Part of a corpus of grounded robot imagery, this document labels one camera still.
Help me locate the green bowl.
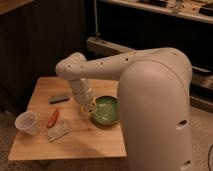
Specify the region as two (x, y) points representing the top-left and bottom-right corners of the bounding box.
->
(91, 96), (119, 125)

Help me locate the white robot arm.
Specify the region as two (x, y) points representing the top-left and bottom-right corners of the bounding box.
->
(55, 48), (193, 171)

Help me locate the wooden table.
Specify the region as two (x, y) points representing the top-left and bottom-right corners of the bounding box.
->
(8, 77), (126, 160)

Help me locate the metal shelf unit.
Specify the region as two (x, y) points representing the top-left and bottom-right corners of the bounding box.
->
(85, 0), (213, 113)

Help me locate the orange carrot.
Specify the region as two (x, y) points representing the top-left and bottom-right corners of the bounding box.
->
(47, 109), (59, 128)

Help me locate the beige sponge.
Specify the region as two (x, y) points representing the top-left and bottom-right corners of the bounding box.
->
(47, 120), (70, 142)

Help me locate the white paper cup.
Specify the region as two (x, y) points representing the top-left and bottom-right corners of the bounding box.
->
(15, 111), (38, 136)

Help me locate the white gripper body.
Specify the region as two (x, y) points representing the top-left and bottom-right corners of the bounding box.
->
(71, 81), (94, 105)

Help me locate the dark wooden cabinet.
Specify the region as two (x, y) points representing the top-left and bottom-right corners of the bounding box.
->
(0, 0), (85, 114)

